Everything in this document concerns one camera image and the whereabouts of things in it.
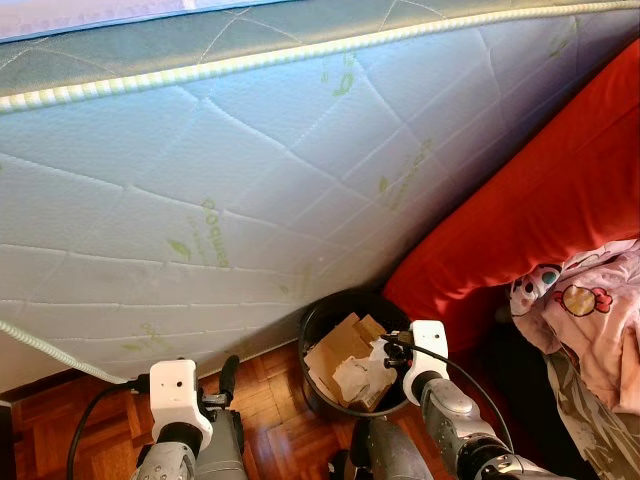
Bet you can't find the white crumpled paper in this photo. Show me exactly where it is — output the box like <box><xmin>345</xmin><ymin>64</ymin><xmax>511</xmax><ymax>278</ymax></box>
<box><xmin>333</xmin><ymin>338</ymin><xmax>399</xmax><ymax>411</ymax></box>

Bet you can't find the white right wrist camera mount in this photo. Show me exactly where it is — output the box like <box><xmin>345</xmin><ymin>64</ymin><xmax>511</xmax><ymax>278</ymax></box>
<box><xmin>405</xmin><ymin>320</ymin><xmax>451</xmax><ymax>396</ymax></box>

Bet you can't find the large red covered cushion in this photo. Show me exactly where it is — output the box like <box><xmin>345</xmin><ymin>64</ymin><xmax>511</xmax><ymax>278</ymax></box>
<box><xmin>383</xmin><ymin>40</ymin><xmax>640</xmax><ymax>351</ymax></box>

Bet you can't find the grey left robot leg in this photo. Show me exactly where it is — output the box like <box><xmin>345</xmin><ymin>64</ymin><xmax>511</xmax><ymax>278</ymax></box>
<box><xmin>195</xmin><ymin>408</ymin><xmax>249</xmax><ymax>480</ymax></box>

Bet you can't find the brown cardboard piece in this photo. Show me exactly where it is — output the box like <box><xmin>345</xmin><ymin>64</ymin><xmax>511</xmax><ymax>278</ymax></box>
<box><xmin>305</xmin><ymin>313</ymin><xmax>389</xmax><ymax>403</ymax></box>

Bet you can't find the black round trash bin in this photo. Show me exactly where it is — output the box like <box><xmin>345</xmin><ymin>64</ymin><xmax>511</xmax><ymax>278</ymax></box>
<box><xmin>298</xmin><ymin>290</ymin><xmax>423</xmax><ymax>419</ymax></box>

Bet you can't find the white quilted upright mattress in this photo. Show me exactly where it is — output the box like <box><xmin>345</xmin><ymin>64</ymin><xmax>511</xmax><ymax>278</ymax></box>
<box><xmin>0</xmin><ymin>0</ymin><xmax>640</xmax><ymax>396</ymax></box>

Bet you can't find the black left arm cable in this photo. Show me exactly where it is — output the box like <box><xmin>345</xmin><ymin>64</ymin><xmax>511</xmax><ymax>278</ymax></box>
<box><xmin>65</xmin><ymin>376</ymin><xmax>151</xmax><ymax>480</ymax></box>

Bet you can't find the pink cartoon print blanket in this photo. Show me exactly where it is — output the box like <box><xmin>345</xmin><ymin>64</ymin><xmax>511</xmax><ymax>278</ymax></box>
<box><xmin>508</xmin><ymin>240</ymin><xmax>640</xmax><ymax>416</ymax></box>

